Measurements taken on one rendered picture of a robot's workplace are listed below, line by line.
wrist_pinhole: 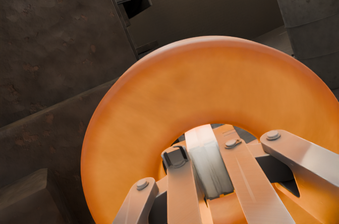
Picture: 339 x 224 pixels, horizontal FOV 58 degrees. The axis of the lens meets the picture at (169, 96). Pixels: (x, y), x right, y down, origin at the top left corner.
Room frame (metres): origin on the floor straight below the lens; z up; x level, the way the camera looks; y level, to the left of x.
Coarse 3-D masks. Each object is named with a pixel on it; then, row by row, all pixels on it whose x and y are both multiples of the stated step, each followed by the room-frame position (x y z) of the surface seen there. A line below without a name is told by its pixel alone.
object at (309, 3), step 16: (288, 0) 2.47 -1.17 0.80; (304, 0) 2.36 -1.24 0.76; (320, 0) 2.30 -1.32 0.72; (336, 0) 2.28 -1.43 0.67; (288, 16) 2.52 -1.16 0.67; (304, 16) 2.39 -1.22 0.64; (320, 16) 2.32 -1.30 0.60; (336, 16) 2.28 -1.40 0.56; (288, 32) 2.61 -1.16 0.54; (304, 32) 2.42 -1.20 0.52; (320, 32) 2.33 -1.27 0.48; (336, 32) 2.29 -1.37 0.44; (304, 48) 2.46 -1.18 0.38; (320, 48) 2.35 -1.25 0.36; (336, 48) 2.30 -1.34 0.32; (304, 64) 2.51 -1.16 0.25; (320, 64) 2.38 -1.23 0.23; (336, 64) 2.31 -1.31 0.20; (336, 80) 2.32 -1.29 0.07
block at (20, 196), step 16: (32, 176) 0.41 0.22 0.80; (48, 176) 0.40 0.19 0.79; (0, 192) 0.39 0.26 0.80; (16, 192) 0.37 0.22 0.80; (32, 192) 0.35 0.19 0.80; (48, 192) 0.35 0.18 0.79; (0, 208) 0.34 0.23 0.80; (16, 208) 0.34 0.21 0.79; (32, 208) 0.34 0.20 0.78; (48, 208) 0.35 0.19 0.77; (64, 208) 0.38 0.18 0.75
